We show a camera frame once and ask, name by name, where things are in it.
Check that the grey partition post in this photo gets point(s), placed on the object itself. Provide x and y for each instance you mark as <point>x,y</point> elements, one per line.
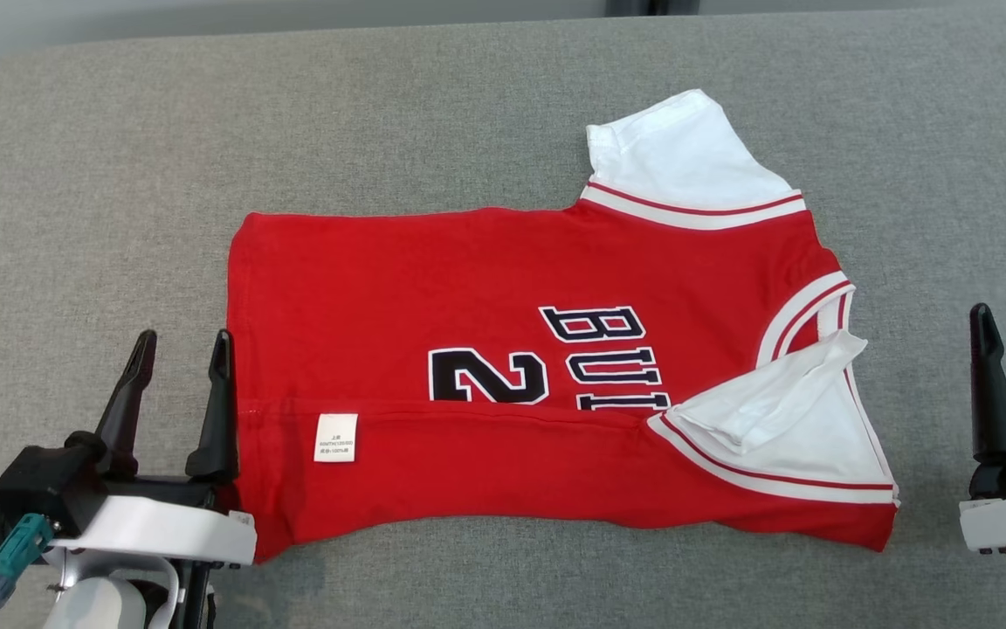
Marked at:
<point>651,6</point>

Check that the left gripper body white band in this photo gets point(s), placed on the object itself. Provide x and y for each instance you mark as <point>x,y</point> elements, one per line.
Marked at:
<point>162,528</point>

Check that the red white jersey shirt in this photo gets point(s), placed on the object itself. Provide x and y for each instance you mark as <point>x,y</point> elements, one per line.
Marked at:
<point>424,288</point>

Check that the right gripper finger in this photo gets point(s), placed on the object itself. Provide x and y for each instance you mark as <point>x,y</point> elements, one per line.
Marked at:
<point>996,411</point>

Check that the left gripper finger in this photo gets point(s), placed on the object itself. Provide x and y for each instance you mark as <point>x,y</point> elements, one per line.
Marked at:
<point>219,428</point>
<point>126,419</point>

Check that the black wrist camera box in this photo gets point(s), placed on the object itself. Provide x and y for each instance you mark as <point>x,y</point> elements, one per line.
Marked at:
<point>44,489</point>

